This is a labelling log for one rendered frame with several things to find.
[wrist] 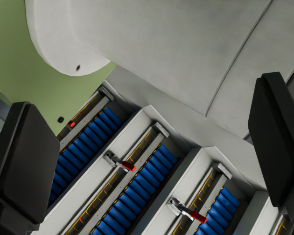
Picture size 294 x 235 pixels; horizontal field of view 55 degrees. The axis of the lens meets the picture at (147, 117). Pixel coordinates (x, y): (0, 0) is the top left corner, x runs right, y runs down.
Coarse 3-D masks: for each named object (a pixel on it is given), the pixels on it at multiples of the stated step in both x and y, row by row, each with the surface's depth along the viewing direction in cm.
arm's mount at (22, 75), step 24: (0, 0) 19; (24, 0) 21; (0, 24) 20; (24, 24) 22; (0, 48) 21; (24, 48) 23; (0, 72) 22; (24, 72) 25; (48, 72) 27; (96, 72) 35; (0, 96) 30; (24, 96) 26; (48, 96) 30; (72, 96) 34; (48, 120) 32
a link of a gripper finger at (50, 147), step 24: (24, 120) 10; (0, 144) 10; (24, 144) 10; (48, 144) 12; (0, 168) 9; (24, 168) 10; (48, 168) 12; (0, 192) 9; (24, 192) 10; (48, 192) 11; (0, 216) 9; (24, 216) 10
